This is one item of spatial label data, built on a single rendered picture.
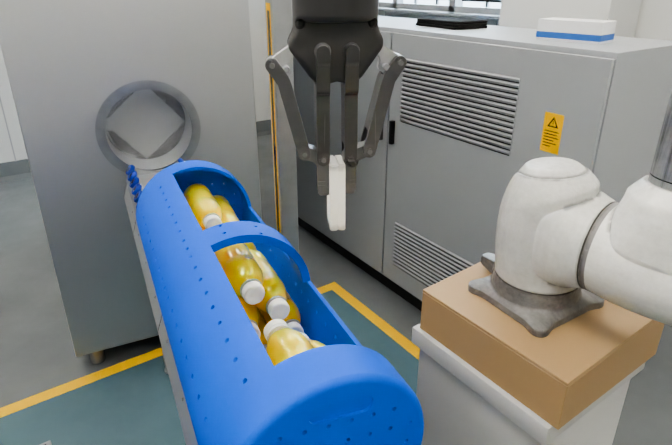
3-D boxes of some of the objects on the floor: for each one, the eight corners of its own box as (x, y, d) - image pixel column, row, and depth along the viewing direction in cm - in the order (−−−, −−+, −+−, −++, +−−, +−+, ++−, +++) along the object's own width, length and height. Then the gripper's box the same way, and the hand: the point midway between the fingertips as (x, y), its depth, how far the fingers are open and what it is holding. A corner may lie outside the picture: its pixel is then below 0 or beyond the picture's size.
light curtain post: (299, 416, 212) (282, -36, 146) (304, 427, 207) (290, -36, 141) (285, 421, 209) (262, -36, 144) (290, 432, 204) (269, -37, 139)
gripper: (399, -29, 48) (390, 206, 57) (258, -28, 46) (271, 212, 56) (422, -30, 41) (407, 237, 50) (256, -29, 39) (272, 245, 49)
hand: (335, 193), depth 51 cm, fingers closed
